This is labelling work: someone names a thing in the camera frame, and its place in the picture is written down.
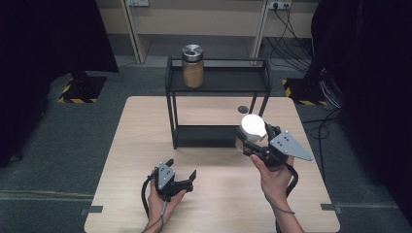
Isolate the white wall socket with plugs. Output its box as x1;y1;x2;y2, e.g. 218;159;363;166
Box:
268;0;292;11

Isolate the black metal two-tier rack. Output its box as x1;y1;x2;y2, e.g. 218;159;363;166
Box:
164;56;273;150

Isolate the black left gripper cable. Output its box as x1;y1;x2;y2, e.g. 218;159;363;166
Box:
140;170;160;218

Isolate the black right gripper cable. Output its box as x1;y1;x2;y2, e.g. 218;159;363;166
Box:
274;161;299;233

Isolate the thin grey cable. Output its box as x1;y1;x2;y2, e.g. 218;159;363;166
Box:
141;201;169;233

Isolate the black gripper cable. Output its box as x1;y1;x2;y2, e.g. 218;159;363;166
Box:
140;170;160;218
274;161;299;233

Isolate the white desk frame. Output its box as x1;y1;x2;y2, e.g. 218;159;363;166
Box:
96;0;322;65

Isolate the bundle of black floor cables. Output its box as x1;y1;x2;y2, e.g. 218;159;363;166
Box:
264;3;345;178

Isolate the person's right hand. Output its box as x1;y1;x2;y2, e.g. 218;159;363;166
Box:
249;153;295;206

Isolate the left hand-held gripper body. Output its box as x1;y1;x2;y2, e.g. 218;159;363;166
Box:
154;162;194;202

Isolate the jar with white lid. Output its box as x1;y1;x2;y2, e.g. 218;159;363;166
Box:
234;114;269;153

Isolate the glass jar with silver lid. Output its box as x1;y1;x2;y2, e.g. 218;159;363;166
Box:
181;44;205;89

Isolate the black curtain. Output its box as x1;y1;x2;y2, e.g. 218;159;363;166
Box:
0;0;120;168
305;0;412;225

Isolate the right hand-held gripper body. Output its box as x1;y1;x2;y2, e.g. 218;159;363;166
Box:
250;129;314;169

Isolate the person's left hand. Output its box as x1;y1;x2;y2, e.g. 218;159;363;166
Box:
147;188;188;228

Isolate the striped stand base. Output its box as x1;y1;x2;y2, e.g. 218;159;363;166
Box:
281;77;328;107
57;70;108;105

